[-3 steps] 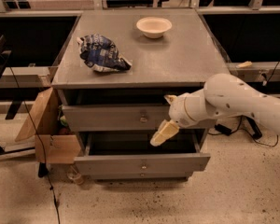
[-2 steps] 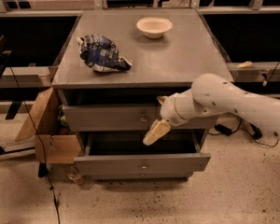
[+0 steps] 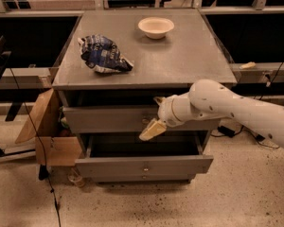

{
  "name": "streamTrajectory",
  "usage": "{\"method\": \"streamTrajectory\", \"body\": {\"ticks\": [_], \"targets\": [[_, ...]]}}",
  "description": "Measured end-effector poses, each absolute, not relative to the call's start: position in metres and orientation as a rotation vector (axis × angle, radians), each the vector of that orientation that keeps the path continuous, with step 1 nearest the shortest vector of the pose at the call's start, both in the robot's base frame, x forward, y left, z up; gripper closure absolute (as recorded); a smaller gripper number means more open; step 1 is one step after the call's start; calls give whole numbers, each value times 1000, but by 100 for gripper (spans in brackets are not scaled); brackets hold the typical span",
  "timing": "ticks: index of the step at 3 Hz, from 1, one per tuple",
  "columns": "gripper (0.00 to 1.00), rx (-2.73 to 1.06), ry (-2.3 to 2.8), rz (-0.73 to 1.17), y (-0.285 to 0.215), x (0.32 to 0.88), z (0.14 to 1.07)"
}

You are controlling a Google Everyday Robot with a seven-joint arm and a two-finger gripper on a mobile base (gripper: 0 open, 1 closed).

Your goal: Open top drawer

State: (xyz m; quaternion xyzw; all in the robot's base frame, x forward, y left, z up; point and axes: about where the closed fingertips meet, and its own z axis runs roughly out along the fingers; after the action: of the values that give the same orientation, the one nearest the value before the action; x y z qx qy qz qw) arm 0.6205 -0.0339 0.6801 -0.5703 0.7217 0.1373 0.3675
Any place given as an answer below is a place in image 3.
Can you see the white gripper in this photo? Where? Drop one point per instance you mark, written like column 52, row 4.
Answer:
column 166, row 112

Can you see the grey top drawer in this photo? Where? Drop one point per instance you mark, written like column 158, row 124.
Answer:
column 109, row 118

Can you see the grey drawer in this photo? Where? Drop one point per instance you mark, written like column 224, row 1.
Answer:
column 109, row 118
column 144, row 178
column 124, row 154

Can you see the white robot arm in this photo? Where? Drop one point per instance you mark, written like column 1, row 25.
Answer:
column 208, row 99

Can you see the grey middle drawer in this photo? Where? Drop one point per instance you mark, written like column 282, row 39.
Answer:
column 124, row 154

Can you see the grey drawer cabinet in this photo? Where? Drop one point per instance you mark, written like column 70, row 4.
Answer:
column 162, row 67

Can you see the grey bottom drawer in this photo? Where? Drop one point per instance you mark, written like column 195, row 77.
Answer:
column 144, row 178

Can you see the crumpled blue chip bag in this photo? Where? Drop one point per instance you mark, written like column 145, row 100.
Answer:
column 103, row 55

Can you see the white bowl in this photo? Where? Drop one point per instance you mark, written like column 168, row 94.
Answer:
column 156, row 27

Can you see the cardboard box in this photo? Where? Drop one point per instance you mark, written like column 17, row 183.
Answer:
column 42, row 126

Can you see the clear plastic cup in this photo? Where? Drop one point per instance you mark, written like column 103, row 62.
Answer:
column 75, row 178

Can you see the small yellow sponge piece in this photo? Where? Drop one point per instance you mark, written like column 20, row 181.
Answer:
column 247, row 65

